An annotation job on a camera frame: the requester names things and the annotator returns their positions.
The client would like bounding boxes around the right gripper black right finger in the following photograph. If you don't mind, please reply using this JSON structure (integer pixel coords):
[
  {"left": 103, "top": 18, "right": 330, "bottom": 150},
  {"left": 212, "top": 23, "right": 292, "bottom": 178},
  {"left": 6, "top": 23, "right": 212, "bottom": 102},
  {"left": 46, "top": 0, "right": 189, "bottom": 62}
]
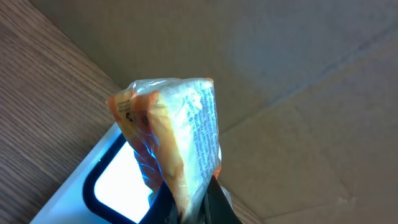
[{"left": 203, "top": 176, "right": 242, "bottom": 224}]

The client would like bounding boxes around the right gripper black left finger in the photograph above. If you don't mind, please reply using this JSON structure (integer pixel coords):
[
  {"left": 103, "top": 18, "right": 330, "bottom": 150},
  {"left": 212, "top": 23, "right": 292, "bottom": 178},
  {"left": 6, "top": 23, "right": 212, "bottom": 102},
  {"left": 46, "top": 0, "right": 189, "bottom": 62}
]
[{"left": 139, "top": 182, "right": 178, "bottom": 224}]

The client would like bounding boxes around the white barcode scanner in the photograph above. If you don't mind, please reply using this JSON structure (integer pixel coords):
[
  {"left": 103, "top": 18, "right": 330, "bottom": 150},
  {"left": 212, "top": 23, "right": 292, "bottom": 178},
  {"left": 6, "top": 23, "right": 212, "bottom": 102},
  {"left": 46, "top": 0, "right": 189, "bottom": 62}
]
[{"left": 32, "top": 124, "right": 157, "bottom": 223}]

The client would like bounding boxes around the orange tissue pack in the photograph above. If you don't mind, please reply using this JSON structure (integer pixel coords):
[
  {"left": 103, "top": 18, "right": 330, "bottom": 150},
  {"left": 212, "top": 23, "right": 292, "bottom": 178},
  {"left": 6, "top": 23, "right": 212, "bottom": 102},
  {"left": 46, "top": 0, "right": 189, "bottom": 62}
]
[{"left": 106, "top": 78, "right": 221, "bottom": 223}]

